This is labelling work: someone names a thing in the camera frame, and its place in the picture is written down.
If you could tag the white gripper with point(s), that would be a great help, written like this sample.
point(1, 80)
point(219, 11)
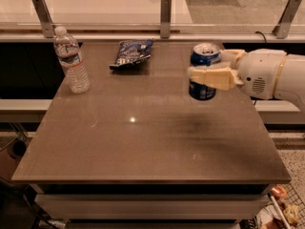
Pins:
point(258, 72)

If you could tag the blue pepsi can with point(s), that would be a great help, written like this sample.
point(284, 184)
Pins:
point(203, 55)

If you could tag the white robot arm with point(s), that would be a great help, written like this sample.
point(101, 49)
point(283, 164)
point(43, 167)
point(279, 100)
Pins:
point(290, 81)

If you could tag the blue chip bag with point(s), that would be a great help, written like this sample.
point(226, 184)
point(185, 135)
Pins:
point(132, 53)

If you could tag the clear plastic water bottle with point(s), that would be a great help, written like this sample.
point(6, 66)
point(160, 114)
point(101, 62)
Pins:
point(71, 60)

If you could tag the white table drawer base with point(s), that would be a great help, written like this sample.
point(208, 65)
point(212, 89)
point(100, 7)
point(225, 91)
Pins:
point(186, 207)

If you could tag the right metal rail bracket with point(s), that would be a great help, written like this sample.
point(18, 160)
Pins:
point(282, 28)

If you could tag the metal rail bracket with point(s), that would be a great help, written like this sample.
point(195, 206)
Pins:
point(165, 18)
point(44, 17)
point(282, 28)

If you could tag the middle metal rail bracket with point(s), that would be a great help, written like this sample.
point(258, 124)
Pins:
point(165, 18)

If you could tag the wire basket with snacks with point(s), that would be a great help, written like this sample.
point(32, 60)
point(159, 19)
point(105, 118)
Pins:
point(285, 210)

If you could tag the left metal rail bracket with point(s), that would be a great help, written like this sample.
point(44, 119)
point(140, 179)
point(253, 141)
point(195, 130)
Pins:
point(44, 17)

